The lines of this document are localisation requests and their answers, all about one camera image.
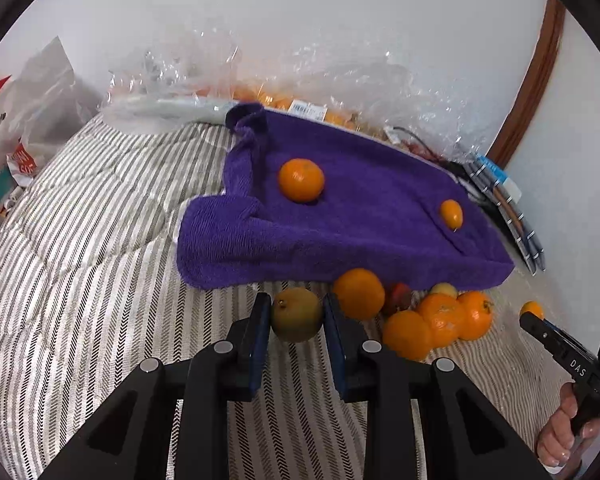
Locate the wrinkled tangerine with stem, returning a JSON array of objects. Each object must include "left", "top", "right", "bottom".
[{"left": 419, "top": 292, "right": 467, "bottom": 348}]

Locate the bag of red dates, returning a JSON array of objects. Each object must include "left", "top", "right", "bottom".
[{"left": 385, "top": 127, "right": 442, "bottom": 163}]

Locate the green-brown kiwi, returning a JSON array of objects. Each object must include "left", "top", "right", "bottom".
[{"left": 271, "top": 287, "right": 325, "bottom": 343}]

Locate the person's right hand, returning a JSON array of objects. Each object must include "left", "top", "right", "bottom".
[{"left": 536, "top": 385, "right": 600, "bottom": 471}]

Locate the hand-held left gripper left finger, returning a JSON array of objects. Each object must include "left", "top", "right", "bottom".
[{"left": 37, "top": 292, "right": 273, "bottom": 480}]

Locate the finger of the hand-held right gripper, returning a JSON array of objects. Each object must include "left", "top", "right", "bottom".
[{"left": 519, "top": 311, "right": 570, "bottom": 361}]

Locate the crumpled clear plastic wrap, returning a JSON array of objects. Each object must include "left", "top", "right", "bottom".
[{"left": 280, "top": 46, "right": 487, "bottom": 162}]

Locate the brown wooden door frame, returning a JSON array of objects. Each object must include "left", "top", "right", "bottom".
[{"left": 487, "top": 0, "right": 567, "bottom": 168}]

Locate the grey checkered cloth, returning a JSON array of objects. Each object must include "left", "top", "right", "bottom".
[{"left": 450, "top": 152, "right": 548, "bottom": 276}]

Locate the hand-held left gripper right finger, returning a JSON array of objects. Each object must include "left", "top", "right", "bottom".
[{"left": 322, "top": 294, "right": 546, "bottom": 480}]

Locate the black cable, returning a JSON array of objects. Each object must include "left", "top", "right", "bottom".
[{"left": 385, "top": 126, "right": 463, "bottom": 173}]

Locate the plastic bag of oranges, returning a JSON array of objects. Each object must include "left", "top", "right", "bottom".
[{"left": 230, "top": 81, "right": 381, "bottom": 138}]

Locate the white and blue tissue pack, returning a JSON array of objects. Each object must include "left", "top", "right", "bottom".
[{"left": 475, "top": 155, "right": 524, "bottom": 203}]

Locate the white plastic bag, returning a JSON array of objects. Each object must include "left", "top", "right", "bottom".
[{"left": 0, "top": 36, "right": 106, "bottom": 188}]

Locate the purple towel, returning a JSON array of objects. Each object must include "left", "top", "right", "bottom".
[{"left": 176, "top": 102, "right": 515, "bottom": 291}]

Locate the small red apple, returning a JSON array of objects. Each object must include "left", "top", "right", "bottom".
[{"left": 382, "top": 282, "right": 413, "bottom": 317}]

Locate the clear plastic bag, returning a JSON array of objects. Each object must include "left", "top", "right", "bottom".
[{"left": 99, "top": 30, "right": 243, "bottom": 126}]

